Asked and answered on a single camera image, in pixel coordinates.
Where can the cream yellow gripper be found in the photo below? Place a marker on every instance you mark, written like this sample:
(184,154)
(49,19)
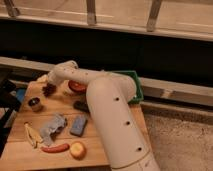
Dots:
(42,79)

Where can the dark red grape bunch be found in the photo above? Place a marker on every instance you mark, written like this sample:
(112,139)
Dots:
(48,90)

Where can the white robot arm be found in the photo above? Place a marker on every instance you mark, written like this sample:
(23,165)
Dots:
(108,94)

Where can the green plastic tray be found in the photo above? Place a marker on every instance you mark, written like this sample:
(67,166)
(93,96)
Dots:
(139,94)

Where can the small dark cup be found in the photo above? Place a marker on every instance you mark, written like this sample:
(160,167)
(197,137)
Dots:
(35,104)

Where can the red bowl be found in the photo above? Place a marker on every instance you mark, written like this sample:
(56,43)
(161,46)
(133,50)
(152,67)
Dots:
(76,87)

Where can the black chair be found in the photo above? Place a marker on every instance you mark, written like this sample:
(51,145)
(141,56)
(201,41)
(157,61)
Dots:
(7,100)

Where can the crumpled grey cloth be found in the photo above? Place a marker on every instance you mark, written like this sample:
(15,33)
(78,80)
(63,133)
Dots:
(54,125)

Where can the blue sponge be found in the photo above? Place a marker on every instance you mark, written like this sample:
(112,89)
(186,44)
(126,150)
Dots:
(78,126)

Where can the red sausage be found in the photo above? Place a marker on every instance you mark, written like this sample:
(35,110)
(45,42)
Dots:
(56,149)

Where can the red yellow apple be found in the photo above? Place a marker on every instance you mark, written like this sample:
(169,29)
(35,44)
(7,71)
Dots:
(78,150)

